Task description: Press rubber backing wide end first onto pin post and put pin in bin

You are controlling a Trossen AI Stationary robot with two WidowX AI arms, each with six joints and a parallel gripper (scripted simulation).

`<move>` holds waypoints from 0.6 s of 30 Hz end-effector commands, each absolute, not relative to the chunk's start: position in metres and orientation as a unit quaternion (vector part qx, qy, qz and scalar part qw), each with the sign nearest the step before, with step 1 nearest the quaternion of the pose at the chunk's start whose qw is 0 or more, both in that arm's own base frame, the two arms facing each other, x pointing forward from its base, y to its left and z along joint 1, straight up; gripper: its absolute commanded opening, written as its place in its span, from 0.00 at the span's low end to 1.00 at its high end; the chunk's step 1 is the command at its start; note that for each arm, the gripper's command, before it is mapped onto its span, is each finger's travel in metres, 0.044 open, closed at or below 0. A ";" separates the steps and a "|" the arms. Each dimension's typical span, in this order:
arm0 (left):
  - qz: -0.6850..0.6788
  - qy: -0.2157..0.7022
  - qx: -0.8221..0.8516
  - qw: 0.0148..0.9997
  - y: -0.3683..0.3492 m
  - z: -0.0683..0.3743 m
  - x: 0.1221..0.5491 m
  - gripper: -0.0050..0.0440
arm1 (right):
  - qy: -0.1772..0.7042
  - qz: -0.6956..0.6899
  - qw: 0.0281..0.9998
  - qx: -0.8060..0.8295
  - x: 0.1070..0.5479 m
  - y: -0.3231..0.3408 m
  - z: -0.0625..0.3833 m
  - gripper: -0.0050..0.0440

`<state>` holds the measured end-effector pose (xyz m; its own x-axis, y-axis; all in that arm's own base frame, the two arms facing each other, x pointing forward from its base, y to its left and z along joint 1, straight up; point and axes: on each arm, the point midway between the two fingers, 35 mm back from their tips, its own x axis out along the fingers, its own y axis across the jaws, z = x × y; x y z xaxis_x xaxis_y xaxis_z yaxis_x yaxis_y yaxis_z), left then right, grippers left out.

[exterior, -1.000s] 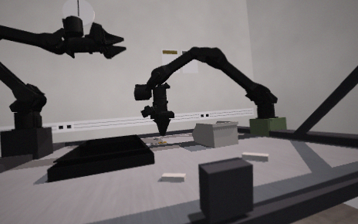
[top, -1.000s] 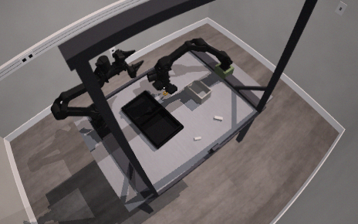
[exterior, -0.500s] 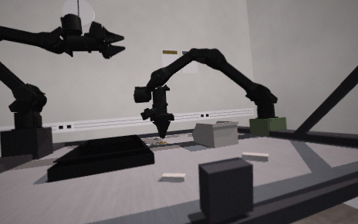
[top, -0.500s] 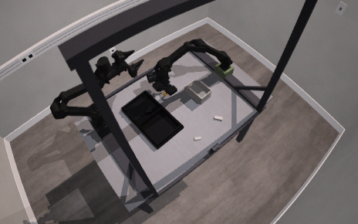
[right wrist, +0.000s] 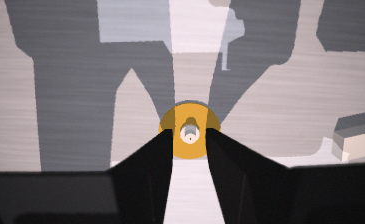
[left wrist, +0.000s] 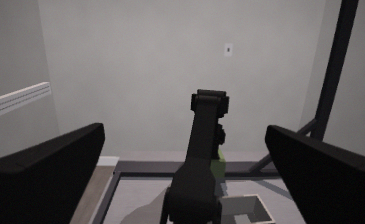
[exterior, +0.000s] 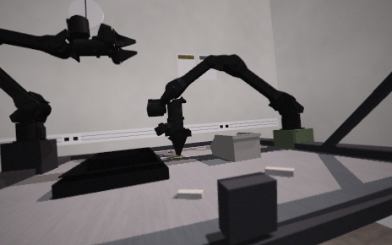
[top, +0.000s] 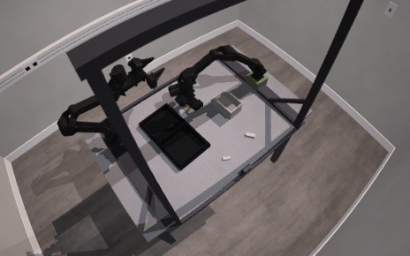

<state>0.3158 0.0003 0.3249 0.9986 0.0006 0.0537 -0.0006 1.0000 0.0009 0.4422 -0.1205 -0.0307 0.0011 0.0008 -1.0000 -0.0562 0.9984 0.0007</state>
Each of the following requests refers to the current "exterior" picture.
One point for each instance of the black metal overhead frame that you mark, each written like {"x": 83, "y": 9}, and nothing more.
{"x": 362, "y": 111}

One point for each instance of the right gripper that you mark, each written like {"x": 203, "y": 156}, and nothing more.
{"x": 178, "y": 137}

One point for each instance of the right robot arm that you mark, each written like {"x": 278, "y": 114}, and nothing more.
{"x": 236, "y": 67}

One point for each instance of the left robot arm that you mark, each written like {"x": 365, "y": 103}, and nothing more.
{"x": 33, "y": 109}

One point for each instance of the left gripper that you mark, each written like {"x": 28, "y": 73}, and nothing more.
{"x": 111, "y": 38}

